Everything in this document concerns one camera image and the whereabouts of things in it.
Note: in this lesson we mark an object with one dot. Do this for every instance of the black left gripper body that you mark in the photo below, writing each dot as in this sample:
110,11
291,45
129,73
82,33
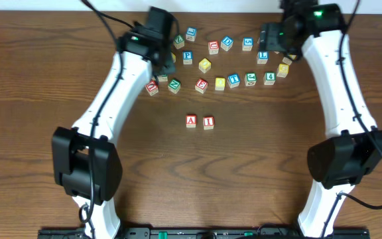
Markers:
167,66

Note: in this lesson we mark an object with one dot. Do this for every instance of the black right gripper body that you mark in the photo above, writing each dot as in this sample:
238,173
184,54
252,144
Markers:
278,37

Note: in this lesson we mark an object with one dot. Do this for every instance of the red letter A block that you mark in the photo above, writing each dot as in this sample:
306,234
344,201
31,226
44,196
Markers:
191,121

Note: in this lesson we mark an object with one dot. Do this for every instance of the red letter I block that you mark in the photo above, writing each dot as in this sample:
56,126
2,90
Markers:
208,122

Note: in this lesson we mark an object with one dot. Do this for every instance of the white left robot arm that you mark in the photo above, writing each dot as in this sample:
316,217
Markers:
85,159

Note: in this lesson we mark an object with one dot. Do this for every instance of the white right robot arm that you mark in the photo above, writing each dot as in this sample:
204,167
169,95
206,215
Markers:
353,145

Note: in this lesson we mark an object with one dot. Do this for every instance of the yellow block right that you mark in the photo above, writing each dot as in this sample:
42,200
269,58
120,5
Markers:
173,57

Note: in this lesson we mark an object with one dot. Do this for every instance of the green letter R block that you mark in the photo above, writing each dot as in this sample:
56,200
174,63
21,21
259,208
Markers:
162,78

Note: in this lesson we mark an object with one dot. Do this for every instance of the blue letter l block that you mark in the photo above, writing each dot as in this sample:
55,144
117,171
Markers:
191,34
262,57

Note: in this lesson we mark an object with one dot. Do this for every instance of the blue letter P block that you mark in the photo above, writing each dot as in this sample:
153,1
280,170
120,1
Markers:
187,57

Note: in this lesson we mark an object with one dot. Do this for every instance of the green letter Z block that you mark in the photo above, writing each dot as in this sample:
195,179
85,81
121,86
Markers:
179,41

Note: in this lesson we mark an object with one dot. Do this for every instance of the green letter N block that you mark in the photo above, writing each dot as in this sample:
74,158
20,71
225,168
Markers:
174,86

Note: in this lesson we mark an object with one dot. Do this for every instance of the yellow letter K block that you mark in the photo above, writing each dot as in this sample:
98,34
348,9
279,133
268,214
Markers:
288,59

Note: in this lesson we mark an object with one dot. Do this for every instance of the blue number 5 block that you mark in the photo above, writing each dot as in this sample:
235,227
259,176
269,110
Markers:
247,44

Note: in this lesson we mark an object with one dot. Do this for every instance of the red letter U block lower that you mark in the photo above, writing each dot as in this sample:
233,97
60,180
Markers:
152,88

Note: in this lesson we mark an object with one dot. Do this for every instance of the yellow letter G block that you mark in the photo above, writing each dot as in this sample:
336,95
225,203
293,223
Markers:
282,70

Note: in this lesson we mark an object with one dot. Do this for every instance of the blue letter L block back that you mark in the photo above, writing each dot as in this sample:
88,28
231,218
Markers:
191,34

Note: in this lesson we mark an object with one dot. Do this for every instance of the green number 4 block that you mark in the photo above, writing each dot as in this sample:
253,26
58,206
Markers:
269,78

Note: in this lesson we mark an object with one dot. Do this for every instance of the yellow letter O block middle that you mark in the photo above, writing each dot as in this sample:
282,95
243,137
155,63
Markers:
204,65

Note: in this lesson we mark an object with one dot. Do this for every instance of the yellow letter o block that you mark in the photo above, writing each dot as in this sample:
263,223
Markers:
219,84
204,65

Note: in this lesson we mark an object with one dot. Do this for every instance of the red letter E block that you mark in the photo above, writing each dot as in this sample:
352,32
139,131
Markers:
201,86

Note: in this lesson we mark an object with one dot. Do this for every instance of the green letter J block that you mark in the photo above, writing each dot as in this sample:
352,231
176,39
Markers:
250,79

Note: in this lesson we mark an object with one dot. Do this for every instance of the blue letter D block left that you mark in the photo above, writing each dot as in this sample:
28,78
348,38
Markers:
226,43

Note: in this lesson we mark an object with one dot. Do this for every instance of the blue letter T block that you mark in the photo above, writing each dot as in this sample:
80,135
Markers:
233,80

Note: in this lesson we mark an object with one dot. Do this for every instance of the yellow letter O block front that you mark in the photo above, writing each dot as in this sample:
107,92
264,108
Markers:
219,84

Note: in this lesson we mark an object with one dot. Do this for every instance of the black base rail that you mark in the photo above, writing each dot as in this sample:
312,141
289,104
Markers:
264,231

